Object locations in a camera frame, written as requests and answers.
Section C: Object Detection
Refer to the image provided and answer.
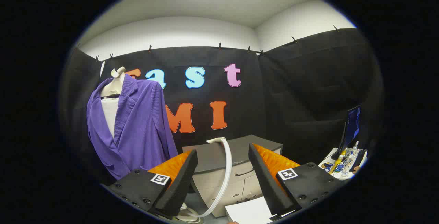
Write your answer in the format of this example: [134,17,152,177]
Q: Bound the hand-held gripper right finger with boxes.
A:
[248,143,350,222]

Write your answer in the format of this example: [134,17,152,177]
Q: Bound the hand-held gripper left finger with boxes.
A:
[107,150,199,220]

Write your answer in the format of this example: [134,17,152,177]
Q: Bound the white garment steamer with hose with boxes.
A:
[175,137,233,223]

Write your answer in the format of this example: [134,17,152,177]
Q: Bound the purple corduroy jacket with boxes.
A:
[86,74,179,180]

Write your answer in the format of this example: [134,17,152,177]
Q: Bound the cream garment hanger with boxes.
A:
[100,67,126,98]

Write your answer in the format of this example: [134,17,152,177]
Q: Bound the white paper sheet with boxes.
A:
[225,197,295,224]

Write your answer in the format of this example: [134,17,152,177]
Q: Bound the beige cabinet with grey top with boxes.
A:
[182,135,284,217]

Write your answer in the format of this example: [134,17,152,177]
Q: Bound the white side table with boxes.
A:
[318,148,368,180]

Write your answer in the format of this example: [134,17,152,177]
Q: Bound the yellow bottle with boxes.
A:
[330,154,344,174]

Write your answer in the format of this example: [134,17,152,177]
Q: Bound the black backdrop cloth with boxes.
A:
[60,28,383,190]

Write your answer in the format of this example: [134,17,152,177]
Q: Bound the black keyboard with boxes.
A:
[350,150,367,173]

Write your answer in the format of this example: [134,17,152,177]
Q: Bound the black computer monitor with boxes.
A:
[338,105,362,156]

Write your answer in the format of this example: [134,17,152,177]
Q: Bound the row of black clips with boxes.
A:
[75,25,340,61]

